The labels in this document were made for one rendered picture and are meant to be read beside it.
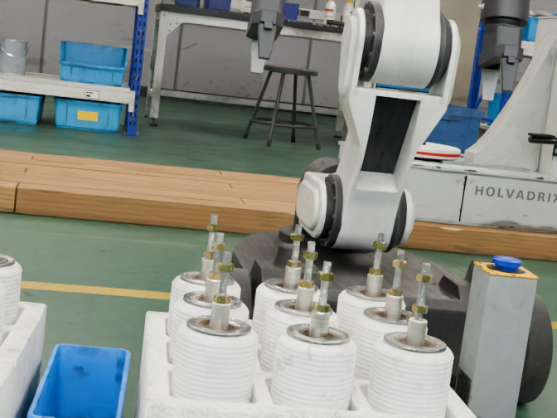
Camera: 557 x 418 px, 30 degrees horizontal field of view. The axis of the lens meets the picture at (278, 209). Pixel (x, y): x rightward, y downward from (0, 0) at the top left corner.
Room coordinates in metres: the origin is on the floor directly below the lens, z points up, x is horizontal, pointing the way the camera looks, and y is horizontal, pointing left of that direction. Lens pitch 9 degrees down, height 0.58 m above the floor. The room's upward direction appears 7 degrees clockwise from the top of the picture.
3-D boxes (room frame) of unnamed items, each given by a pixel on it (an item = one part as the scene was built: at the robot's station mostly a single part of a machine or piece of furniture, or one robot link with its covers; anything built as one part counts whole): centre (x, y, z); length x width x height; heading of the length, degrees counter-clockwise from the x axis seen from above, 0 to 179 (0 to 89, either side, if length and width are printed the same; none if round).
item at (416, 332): (1.21, -0.18, 0.26); 0.02 x 0.02 x 0.03
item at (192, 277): (1.41, 0.09, 0.25); 0.08 x 0.08 x 0.01
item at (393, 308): (1.32, -0.16, 0.26); 0.02 x 0.02 x 0.03
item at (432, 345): (1.21, -0.18, 0.25); 0.08 x 0.08 x 0.01
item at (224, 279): (1.17, 0.05, 0.30); 0.01 x 0.01 x 0.08
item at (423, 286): (1.21, -0.18, 0.31); 0.01 x 0.01 x 0.08
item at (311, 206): (2.05, -0.15, 0.28); 0.21 x 0.20 x 0.13; 11
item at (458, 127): (6.01, -0.82, 0.19); 0.50 x 0.41 x 0.37; 15
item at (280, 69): (6.35, 0.03, 0.23); 0.45 x 0.45 x 0.47; 11
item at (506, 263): (1.42, -0.32, 0.32); 0.04 x 0.04 x 0.02
